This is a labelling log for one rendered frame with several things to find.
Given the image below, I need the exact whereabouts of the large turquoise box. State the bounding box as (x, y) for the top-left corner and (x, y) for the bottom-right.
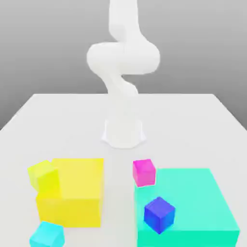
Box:
(134, 168), (241, 247)

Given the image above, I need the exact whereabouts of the small blue cube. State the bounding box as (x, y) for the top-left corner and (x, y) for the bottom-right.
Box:
(143, 196), (176, 235)

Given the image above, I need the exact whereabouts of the large yellow box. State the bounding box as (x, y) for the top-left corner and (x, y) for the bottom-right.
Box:
(35, 158), (105, 229)

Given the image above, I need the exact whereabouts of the small magenta cube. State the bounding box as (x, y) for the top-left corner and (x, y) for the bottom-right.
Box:
(132, 158), (156, 188)

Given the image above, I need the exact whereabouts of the small yellow cube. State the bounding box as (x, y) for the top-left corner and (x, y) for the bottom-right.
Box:
(27, 159), (61, 199)

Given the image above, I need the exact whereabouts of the small cyan cube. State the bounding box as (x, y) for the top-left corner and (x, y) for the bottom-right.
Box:
(29, 221), (65, 247)

